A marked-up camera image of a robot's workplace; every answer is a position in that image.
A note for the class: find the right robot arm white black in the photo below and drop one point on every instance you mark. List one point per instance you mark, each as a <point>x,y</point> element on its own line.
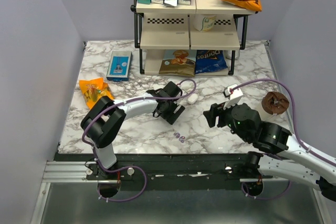
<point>279,153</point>

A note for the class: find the gold brown snack bag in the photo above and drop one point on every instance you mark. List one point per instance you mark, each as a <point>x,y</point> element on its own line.
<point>178,62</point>

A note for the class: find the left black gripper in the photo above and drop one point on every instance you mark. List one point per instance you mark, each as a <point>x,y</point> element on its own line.
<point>172,117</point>

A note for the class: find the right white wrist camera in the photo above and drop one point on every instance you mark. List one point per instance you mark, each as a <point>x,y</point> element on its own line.
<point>233,95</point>

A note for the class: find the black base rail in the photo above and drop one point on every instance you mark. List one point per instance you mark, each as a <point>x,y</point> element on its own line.
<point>133,172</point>

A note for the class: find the beige black shelf rack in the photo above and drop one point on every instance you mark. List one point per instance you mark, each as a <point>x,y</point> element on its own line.
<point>158,28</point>

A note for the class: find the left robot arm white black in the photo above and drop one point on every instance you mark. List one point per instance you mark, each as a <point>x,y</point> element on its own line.
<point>104,120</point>

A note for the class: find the blue razor box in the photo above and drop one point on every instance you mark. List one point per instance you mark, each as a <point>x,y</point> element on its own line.
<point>119,66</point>

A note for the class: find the orange candy bag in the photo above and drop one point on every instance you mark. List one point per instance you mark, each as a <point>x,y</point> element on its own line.
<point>93,90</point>

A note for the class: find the white yogurt cup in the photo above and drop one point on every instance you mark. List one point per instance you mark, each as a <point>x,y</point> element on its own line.
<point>204,23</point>

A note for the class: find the blue Doritos bag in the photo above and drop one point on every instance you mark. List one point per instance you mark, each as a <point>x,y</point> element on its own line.
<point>210,61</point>

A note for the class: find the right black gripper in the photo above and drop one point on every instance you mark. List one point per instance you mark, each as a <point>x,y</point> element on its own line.
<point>216,108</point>

